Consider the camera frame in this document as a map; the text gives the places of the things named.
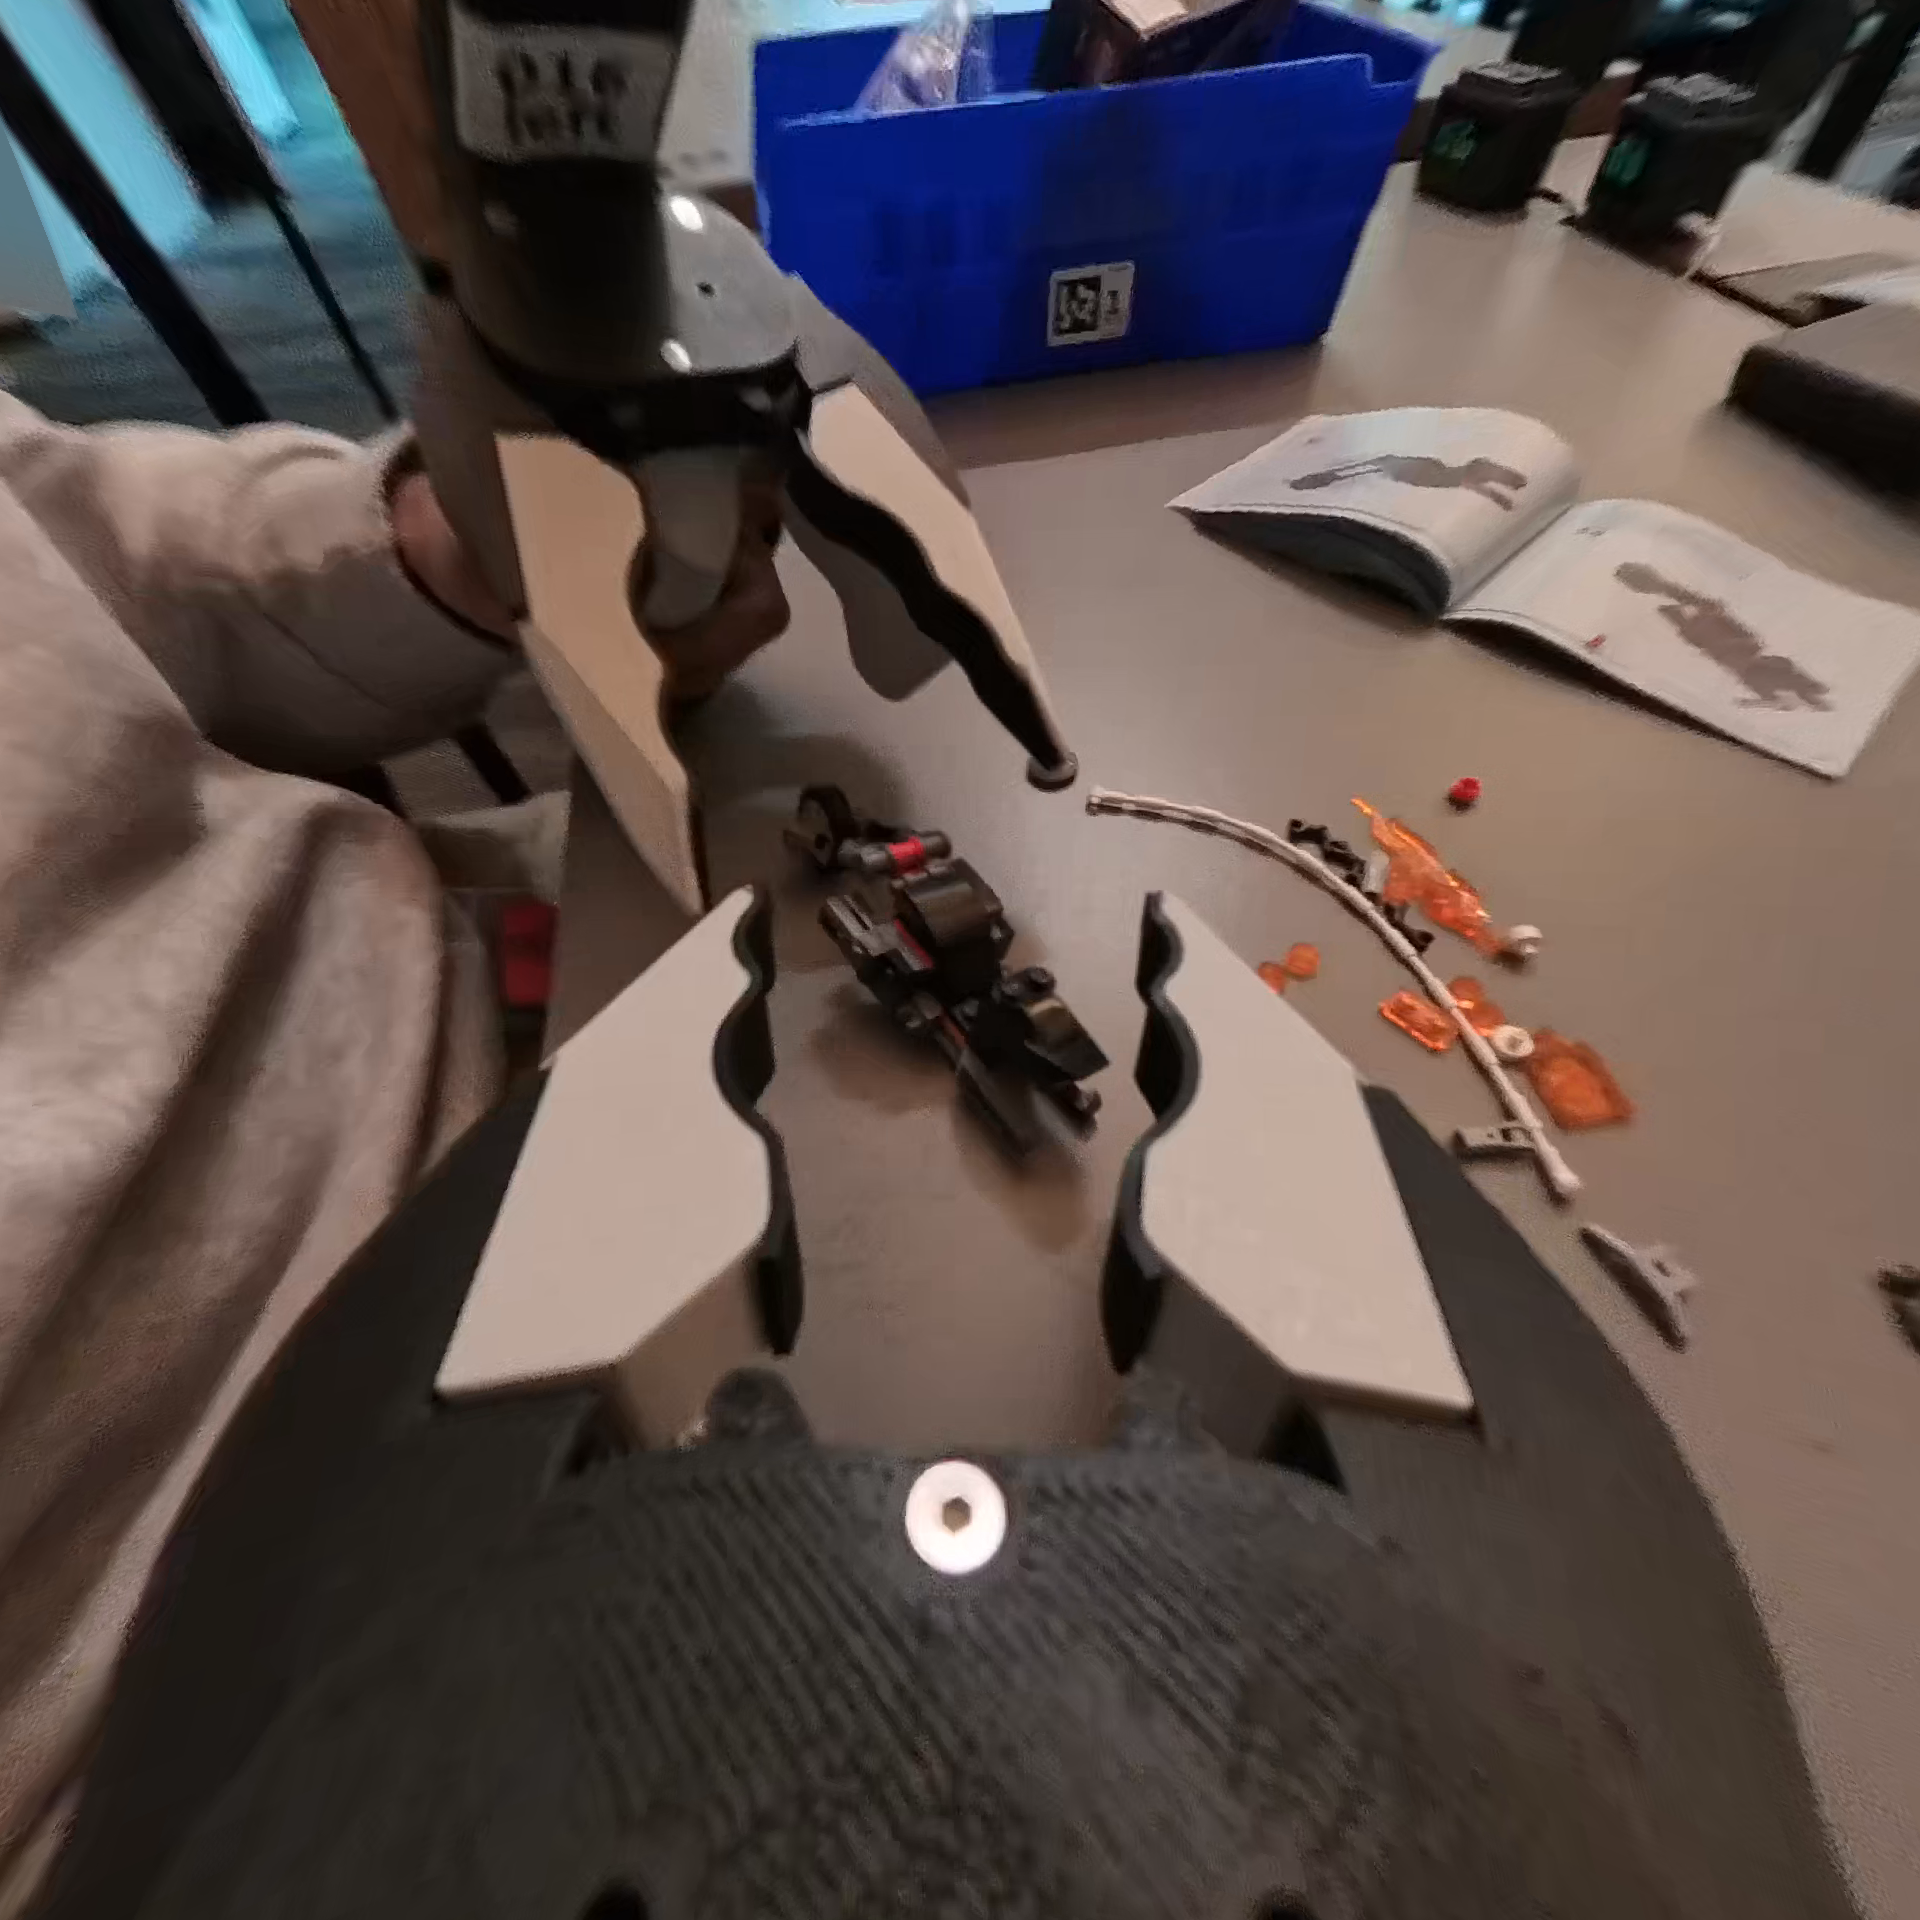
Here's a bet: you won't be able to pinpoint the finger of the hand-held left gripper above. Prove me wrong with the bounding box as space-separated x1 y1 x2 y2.
787 379 1067 769
495 434 709 919

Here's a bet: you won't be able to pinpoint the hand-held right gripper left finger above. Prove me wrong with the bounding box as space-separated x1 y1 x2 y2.
434 886 808 1447

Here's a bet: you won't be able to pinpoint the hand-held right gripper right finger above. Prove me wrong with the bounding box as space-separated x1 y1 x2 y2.
1098 891 1476 1455

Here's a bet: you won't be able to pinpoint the blue plastic bin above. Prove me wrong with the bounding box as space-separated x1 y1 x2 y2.
755 0 1439 398

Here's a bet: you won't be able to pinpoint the black lego motorcycle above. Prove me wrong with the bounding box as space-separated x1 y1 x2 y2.
787 784 1115 1153

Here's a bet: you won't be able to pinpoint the clear plastic bag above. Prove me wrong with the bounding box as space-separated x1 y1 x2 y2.
855 0 995 121

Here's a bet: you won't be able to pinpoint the instruction booklet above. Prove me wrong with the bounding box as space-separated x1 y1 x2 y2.
1168 408 1920 777

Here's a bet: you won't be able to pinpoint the person's left forearm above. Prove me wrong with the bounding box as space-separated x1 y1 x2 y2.
0 393 521 792

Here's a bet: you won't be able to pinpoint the orange lego wedge plates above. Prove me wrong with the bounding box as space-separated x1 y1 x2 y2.
1528 1031 1635 1132

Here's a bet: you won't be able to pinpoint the grey lego wing piece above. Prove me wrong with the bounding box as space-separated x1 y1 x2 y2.
1579 1219 1697 1344

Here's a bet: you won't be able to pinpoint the orange lego flame piece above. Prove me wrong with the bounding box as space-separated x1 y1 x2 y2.
1349 799 1508 954

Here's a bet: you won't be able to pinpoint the person's left hand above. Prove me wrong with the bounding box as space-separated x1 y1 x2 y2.
388 468 791 718

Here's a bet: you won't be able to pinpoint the person's grey sweater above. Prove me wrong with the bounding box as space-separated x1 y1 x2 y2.
0 704 577 1877

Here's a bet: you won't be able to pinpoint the dark cardboard box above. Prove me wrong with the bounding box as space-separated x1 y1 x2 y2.
1033 0 1304 92

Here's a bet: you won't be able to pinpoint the black charging case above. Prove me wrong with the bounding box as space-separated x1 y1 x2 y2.
1579 76 1763 252
1415 62 1576 214

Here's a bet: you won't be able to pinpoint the black power bank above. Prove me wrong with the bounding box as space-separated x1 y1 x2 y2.
1728 306 1920 495

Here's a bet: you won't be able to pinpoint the grey flat pouch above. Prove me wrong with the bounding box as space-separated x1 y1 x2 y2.
1692 245 1920 329

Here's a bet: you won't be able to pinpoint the black lego chain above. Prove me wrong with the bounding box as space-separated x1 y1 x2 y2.
1285 820 1432 950

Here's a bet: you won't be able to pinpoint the white lego chain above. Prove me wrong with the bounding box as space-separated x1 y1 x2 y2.
1090 786 1579 1198

